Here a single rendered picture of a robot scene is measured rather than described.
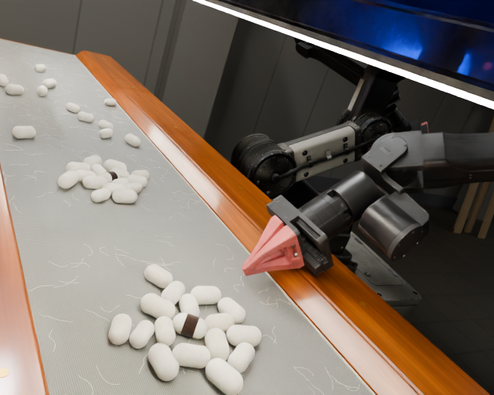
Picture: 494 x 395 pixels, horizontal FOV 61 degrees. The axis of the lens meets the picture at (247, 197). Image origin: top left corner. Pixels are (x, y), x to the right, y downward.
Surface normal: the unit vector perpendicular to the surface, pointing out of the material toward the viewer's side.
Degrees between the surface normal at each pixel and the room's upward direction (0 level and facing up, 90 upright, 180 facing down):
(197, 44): 90
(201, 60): 90
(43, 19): 90
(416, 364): 0
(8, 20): 90
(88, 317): 0
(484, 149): 50
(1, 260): 0
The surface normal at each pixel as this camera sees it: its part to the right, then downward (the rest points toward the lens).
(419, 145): -0.33, -0.53
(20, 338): 0.31, -0.87
